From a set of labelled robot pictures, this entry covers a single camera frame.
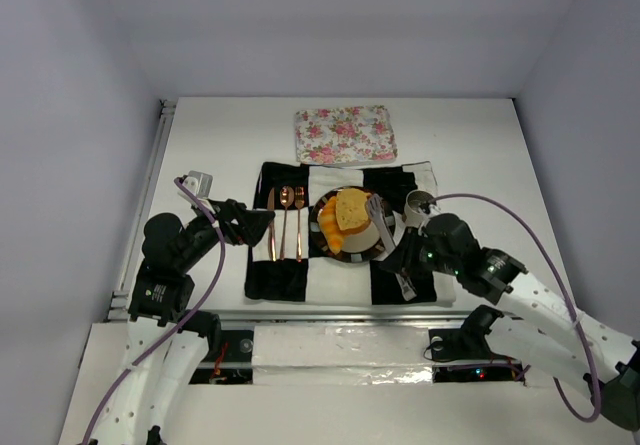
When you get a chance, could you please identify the silver metal tongs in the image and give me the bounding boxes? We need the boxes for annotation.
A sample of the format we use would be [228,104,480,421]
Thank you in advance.
[365,194,417,301]

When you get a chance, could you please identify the orange croissant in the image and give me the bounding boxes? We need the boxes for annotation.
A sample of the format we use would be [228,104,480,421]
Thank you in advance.
[317,196,344,255]

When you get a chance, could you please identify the brown bread slice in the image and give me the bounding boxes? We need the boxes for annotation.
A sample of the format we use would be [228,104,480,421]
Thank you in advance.
[335,188,371,235]

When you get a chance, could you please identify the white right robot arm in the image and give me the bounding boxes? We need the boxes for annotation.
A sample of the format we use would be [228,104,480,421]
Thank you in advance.
[379,213,639,432]

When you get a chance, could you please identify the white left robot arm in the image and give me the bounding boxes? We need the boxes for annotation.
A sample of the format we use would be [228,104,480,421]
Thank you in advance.
[82,199,275,444]

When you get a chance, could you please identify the copper knife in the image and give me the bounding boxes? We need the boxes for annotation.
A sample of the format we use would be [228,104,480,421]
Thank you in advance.
[267,188,277,261]

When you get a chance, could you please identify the copper spoon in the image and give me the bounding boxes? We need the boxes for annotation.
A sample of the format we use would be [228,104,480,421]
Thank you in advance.
[279,186,294,260]

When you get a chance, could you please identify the grey ceramic cup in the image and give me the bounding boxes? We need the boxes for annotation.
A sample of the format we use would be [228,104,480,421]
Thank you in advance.
[403,190,434,228]

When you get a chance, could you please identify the black rimmed beige plate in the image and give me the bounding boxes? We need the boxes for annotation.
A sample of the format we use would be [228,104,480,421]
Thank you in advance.
[308,186,385,263]

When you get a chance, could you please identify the black white checkered cloth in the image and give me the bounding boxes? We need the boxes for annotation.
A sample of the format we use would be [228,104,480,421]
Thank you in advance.
[244,161,456,307]

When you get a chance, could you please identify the copper fork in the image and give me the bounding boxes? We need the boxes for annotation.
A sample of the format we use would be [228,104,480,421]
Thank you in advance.
[294,186,305,262]

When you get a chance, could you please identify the floral rectangular tray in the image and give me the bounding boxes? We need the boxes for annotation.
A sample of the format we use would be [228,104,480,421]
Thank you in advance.
[294,105,398,166]

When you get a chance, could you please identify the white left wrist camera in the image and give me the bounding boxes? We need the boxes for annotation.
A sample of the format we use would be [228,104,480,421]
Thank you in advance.
[181,170,213,199]

